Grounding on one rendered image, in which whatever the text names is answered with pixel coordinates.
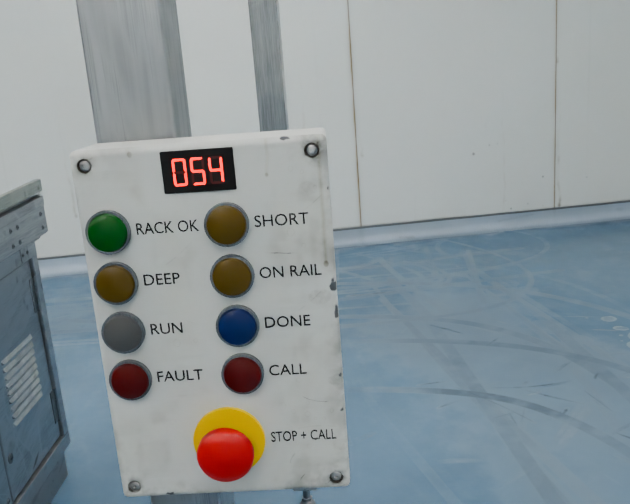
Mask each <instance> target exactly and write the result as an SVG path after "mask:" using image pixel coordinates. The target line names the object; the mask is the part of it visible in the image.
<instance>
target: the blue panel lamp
mask: <svg viewBox="0 0 630 504"><path fill-rule="evenodd" d="M256 330H257V324H256V321H255V319H254V317H253V316H252V315H251V314H250V313H249V312H247V311H246V310H243V309H239V308H235V309H230V310H228V311H226V312H224V313H223V314H222V315H221V317H220V319H219V321H218V331H219V333H220V335H221V337H222V338H223V339H224V340H225V341H226V342H228V343H230V344H233V345H242V344H246V343H248V342H249V341H251V340H252V339H253V337H254V336H255V334H256Z"/></svg>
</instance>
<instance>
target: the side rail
mask: <svg viewBox="0 0 630 504"><path fill-rule="evenodd" d="M40 191H42V186H41V180H40V179H34V180H32V181H30V182H27V183H25V184H23V185H21V186H19V187H16V188H14V189H12V190H10V191H8V192H5V193H3V194H1V195H0V212H1V211H3V210H4V209H6V208H8V207H10V206H12V205H14V204H16V203H18V202H20V201H22V200H24V199H26V198H28V197H30V196H32V195H34V194H36V193H38V192H40Z"/></svg>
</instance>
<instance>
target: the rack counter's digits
mask: <svg viewBox="0 0 630 504"><path fill-rule="evenodd" d="M169 165H170V173H171V181H172V188H181V187H196V186H211V185H225V184H227V182H226V173H225V163H224V154H216V155H202V156H188V157H173V158H169Z"/></svg>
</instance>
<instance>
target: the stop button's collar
mask: <svg viewBox="0 0 630 504"><path fill-rule="evenodd" d="M217 428H232V429H235V430H238V431H240V432H242V433H243V434H244V435H246V436H247V438H248V439H249V440H250V441H251V443H252V445H253V448H254V461H253V465H252V467H253V466H254V465H255V464H256V463H257V462H258V461H259V460H260V458H261V457H262V455H263V452H264V448H265V433H264V430H263V428H262V426H261V424H260V423H259V421H258V420H257V419H256V418H255V417H254V416H253V415H251V414H250V413H248V412H246V411H245V410H242V409H239V408H234V407H222V408H218V409H214V410H212V411H210V412H208V413H207V414H206V415H204V416H203V417H202V418H201V420H200V421H199V422H198V424H197V426H196V429H195V432H194V437H193V444H194V448H195V451H196V453H197V448H198V446H199V443H200V441H201V439H202V438H203V437H204V436H205V435H206V434H207V433H208V432H210V431H212V430H214V429H217ZM313 431H316V432H317V430H312V431H311V438H312V439H314V440H316V439H320V437H321V436H323V437H324V439H331V437H327V429H326V438H325V436H324V434H323V431H322V429H321V430H320V434H319V438H318V437H317V438H313V437H312V432H313ZM321 432H322V434H323V435H321Z"/></svg>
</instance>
